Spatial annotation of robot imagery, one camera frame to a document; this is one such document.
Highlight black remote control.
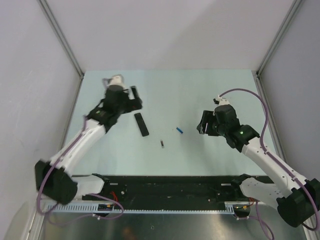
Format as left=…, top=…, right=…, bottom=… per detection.
left=134, top=113, right=149, bottom=137

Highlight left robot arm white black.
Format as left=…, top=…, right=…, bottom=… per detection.
left=34, top=85, right=143, bottom=205

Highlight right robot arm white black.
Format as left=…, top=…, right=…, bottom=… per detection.
left=196, top=104, right=320, bottom=228

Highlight black silver battery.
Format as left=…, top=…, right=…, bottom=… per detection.
left=160, top=140, right=165, bottom=149

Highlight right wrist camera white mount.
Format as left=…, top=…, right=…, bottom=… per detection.
left=213, top=95, right=230, bottom=107

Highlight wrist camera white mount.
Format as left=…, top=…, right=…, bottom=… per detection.
left=102, top=74, right=126, bottom=89
left=213, top=95, right=230, bottom=107

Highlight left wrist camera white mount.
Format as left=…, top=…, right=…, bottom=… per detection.
left=102, top=74, right=126, bottom=89

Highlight right aluminium frame post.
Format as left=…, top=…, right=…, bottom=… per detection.
left=256, top=0, right=305, bottom=76

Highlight aluminium frame post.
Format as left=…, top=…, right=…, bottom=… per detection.
left=37, top=0, right=84, bottom=79
left=256, top=0, right=305, bottom=76

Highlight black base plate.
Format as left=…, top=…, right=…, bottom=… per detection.
left=74, top=174, right=268, bottom=211

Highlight left aluminium frame post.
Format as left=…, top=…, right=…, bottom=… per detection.
left=37, top=0, right=84, bottom=79

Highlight grey slotted cable duct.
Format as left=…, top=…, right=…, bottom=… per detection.
left=45, top=202, right=250, bottom=214

